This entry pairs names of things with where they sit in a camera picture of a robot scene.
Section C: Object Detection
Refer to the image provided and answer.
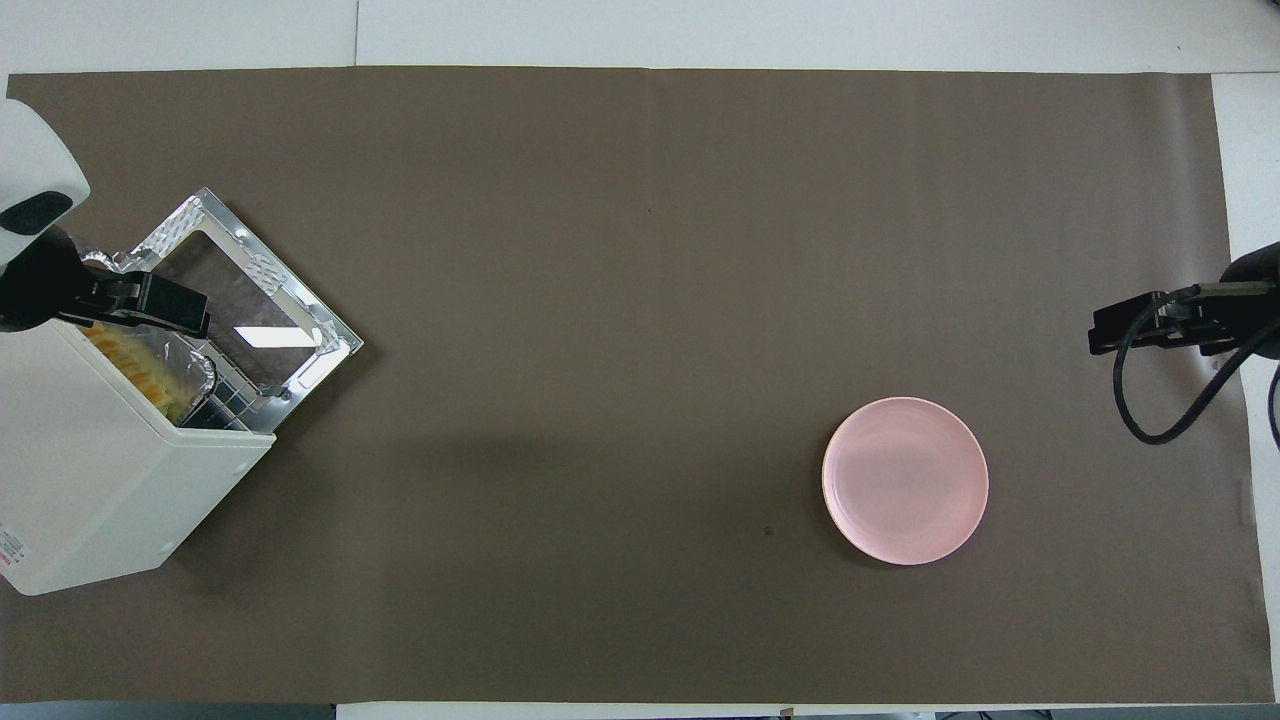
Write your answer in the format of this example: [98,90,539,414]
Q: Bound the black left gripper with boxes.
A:
[0,225,212,337]

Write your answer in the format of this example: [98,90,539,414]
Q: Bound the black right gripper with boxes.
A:
[1088,240,1280,361]

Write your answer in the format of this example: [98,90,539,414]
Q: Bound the yellow ridged bread loaf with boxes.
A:
[85,325,196,421]

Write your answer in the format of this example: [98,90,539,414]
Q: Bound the aluminium foil baking tray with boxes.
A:
[80,250,219,426]

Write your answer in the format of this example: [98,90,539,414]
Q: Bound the glass oven door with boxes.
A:
[128,187,365,406]

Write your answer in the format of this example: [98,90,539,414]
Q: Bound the cream toaster oven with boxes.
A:
[0,310,277,597]

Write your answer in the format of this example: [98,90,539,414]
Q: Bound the pink round plate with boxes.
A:
[821,396,991,567]

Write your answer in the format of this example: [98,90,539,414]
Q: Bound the brown table mat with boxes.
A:
[0,66,1276,704]

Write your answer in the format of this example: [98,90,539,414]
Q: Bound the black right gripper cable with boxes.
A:
[1112,283,1280,447]

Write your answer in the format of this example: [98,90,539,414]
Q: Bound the oven wire rack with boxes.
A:
[190,340,276,433]

